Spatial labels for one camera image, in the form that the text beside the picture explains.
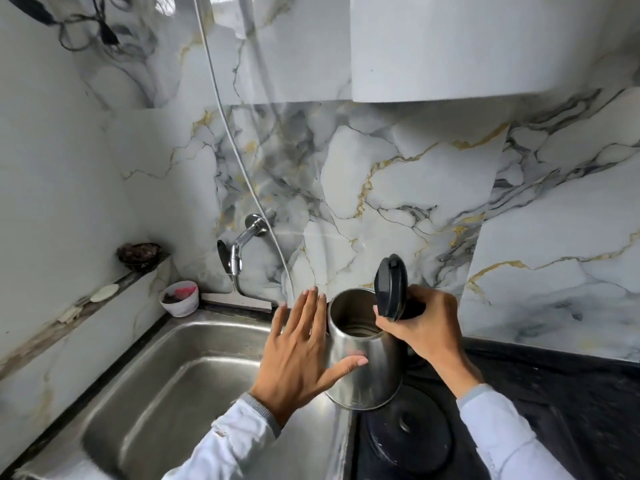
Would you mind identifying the stainless steel electric kettle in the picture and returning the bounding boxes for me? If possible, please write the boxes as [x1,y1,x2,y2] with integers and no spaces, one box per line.
[324,254,427,412]

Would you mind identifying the black round kettle base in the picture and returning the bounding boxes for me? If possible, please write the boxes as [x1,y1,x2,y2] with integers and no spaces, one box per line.
[362,385,454,478]

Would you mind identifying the person's right hand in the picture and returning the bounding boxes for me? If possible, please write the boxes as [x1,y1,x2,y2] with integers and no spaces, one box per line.
[373,284,484,398]

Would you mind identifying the person's right forearm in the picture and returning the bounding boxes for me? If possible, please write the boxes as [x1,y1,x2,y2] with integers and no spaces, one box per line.
[456,384,577,480]

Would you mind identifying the person's left hand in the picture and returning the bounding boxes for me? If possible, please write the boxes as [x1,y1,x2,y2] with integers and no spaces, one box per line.
[249,287,370,428]

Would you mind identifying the white hose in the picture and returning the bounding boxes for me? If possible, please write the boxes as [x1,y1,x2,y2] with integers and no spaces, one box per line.
[192,0,297,306]

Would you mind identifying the black cables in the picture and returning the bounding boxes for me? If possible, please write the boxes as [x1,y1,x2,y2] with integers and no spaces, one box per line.
[4,0,121,52]

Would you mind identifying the white wall cabinet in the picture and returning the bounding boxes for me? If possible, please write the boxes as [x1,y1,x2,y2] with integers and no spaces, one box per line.
[349,0,640,104]

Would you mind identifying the white plastic bowl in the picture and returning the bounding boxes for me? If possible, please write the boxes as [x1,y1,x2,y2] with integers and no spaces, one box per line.
[158,280,200,318]

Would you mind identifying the stainless steel sink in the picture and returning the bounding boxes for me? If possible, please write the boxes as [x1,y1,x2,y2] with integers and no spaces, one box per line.
[14,309,357,480]

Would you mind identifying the chrome wall faucet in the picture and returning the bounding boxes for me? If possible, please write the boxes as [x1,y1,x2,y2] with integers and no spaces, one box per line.
[216,210,277,301]

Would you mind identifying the white oval soap piece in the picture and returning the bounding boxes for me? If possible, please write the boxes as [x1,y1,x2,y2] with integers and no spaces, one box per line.
[89,283,120,303]

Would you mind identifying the dark scouring pad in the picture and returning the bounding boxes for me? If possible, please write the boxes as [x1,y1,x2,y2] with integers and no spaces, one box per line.
[116,242,162,271]

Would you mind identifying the person's left forearm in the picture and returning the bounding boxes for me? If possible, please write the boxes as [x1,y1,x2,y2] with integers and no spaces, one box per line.
[161,392,282,480]

